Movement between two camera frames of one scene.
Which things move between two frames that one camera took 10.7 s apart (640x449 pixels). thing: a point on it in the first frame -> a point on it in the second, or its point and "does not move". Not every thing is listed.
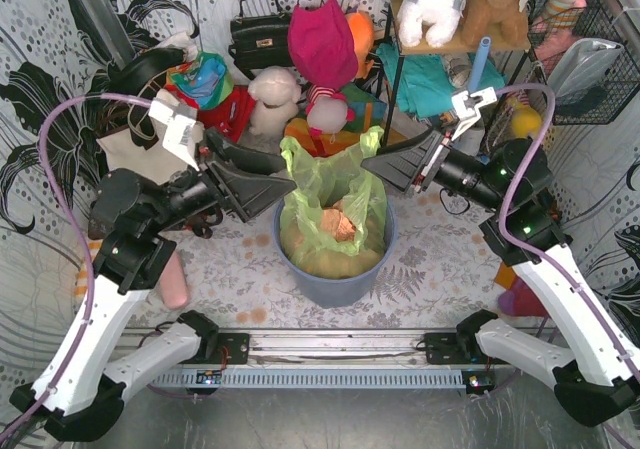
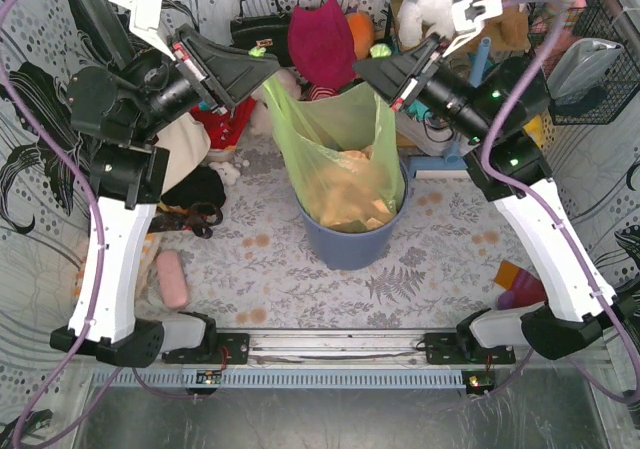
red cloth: (231, 116) does not move
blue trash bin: (340, 291) -> (359, 250)
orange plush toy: (363, 34) does not move
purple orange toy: (517, 299) does not move
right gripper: (425, 167) -> (413, 84)
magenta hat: (322, 43) does not move
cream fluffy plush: (276, 92) does not move
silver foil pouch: (583, 66) does not move
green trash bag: (334, 223) -> (343, 152)
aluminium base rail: (335, 348) does not move
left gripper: (220, 185) -> (198, 74)
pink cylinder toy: (173, 284) does not move
